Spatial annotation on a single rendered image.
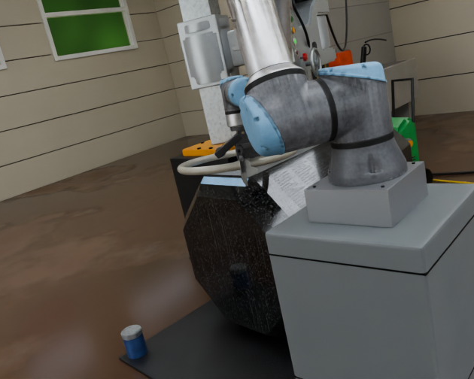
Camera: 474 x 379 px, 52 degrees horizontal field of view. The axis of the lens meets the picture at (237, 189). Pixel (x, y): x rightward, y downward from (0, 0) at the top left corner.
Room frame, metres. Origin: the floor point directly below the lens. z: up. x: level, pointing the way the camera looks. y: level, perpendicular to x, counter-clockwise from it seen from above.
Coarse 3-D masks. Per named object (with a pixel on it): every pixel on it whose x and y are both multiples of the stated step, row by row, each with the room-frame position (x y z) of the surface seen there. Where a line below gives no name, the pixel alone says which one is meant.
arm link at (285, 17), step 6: (276, 0) 1.45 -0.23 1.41; (282, 0) 1.46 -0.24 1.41; (288, 0) 1.47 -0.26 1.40; (276, 6) 1.46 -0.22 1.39; (282, 6) 1.46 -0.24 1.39; (288, 6) 1.48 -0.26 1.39; (282, 12) 1.47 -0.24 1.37; (288, 12) 1.49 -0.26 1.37; (282, 18) 1.48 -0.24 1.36; (288, 18) 1.49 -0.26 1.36; (282, 24) 1.49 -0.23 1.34; (288, 24) 1.50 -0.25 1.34; (288, 30) 1.51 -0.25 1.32; (288, 36) 1.51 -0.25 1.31; (288, 42) 1.52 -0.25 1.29
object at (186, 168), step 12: (204, 156) 2.10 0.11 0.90; (216, 156) 2.13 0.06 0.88; (228, 156) 2.15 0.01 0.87; (264, 156) 1.72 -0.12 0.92; (276, 156) 1.73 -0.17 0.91; (288, 156) 1.78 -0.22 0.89; (180, 168) 1.85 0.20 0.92; (192, 168) 1.77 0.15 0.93; (204, 168) 1.73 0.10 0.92; (216, 168) 1.70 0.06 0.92; (228, 168) 1.69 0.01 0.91; (240, 168) 1.69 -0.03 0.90
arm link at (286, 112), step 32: (256, 0) 1.18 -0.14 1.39; (256, 32) 1.15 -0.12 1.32; (256, 64) 1.13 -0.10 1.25; (288, 64) 1.12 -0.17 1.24; (256, 96) 1.09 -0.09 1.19; (288, 96) 1.07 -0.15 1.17; (320, 96) 1.07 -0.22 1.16; (256, 128) 1.06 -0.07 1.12; (288, 128) 1.05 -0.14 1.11; (320, 128) 1.07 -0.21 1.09
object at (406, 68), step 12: (408, 60) 5.64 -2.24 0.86; (384, 72) 5.15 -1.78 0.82; (396, 72) 5.35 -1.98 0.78; (408, 72) 5.58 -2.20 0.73; (396, 84) 5.32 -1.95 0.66; (408, 84) 5.55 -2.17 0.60; (396, 96) 5.29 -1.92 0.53; (408, 96) 5.53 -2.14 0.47; (396, 108) 5.27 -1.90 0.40; (408, 108) 5.67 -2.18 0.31
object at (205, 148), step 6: (198, 144) 3.30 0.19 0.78; (204, 144) 3.24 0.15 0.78; (210, 144) 3.19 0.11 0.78; (216, 144) 3.13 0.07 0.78; (222, 144) 3.08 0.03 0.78; (186, 150) 3.18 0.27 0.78; (192, 150) 3.13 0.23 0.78; (198, 150) 3.08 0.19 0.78; (204, 150) 3.03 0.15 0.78; (210, 150) 2.98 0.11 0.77
